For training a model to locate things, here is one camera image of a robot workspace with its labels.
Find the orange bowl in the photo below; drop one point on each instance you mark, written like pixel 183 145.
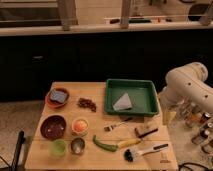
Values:
pixel 53 104

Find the silver fork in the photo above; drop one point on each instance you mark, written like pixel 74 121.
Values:
pixel 112 127

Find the brown block brush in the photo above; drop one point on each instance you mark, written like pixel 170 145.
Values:
pixel 144 130

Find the green plastic tray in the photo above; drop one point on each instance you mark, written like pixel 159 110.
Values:
pixel 142 94

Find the pile of brown nuts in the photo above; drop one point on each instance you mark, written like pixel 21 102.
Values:
pixel 87 103

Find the yellow banana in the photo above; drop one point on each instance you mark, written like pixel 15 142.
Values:
pixel 128 143

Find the small cup with orange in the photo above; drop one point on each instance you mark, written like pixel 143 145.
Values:
pixel 79 127

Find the dark purple bowl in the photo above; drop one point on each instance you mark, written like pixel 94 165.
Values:
pixel 53 127

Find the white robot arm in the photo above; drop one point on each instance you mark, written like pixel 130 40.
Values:
pixel 186 82

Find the blue sponge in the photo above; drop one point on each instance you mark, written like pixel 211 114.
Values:
pixel 58 96

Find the grey folded cloth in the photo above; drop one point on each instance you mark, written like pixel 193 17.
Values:
pixel 123 103

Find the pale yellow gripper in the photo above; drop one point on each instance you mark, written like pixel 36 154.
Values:
pixel 169 113

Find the black stand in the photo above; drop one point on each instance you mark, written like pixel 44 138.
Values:
pixel 20 142

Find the green chili pepper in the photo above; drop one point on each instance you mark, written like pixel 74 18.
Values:
pixel 107 147

